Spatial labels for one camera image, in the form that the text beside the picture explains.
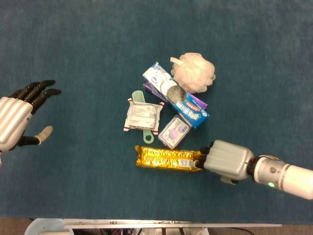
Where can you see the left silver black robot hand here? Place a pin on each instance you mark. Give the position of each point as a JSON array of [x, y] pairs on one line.
[[14, 117]]

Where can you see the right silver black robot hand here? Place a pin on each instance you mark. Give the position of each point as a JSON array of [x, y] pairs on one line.
[[227, 159]]

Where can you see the blue cookie box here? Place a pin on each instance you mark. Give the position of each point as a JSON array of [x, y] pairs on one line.
[[190, 112]]

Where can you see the small clear purple case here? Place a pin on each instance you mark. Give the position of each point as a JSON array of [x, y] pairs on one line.
[[173, 132]]

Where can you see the gold foil biscuit pack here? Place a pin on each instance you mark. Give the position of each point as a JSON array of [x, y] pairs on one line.
[[161, 157]]

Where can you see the pink mesh bath pouf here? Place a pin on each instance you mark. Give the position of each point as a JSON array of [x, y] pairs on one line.
[[195, 72]]

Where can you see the white sachet packet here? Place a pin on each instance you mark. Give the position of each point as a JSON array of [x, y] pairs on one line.
[[143, 116]]

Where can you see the purple toothpaste box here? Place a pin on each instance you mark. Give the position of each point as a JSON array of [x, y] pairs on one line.
[[151, 90]]

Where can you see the teal felt table cover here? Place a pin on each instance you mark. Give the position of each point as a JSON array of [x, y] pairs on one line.
[[73, 183]]

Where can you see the green plastic handle tool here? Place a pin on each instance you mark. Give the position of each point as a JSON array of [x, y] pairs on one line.
[[138, 96]]

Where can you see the light blue round bucket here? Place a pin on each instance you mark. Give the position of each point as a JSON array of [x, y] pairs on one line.
[[41, 227]]

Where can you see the aluminium table edge rail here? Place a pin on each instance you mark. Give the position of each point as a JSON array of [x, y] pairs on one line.
[[171, 224]]

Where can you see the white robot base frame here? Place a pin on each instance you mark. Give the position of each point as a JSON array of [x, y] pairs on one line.
[[171, 232]]

